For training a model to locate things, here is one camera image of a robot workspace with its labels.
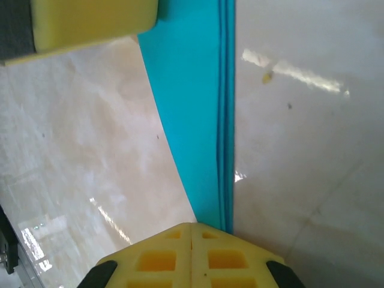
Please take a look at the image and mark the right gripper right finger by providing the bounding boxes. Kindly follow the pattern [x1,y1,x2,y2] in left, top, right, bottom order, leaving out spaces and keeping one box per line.
[191,224,307,288]

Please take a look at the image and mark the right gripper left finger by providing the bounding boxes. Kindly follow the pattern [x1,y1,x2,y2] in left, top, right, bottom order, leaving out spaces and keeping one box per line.
[76,222,193,288]

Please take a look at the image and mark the blue square paper sheet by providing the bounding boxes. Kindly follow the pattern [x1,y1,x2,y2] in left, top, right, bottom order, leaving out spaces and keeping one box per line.
[137,0,238,235]

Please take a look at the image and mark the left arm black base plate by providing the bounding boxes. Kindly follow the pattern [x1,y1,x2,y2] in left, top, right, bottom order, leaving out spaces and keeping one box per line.
[0,206,20,274]

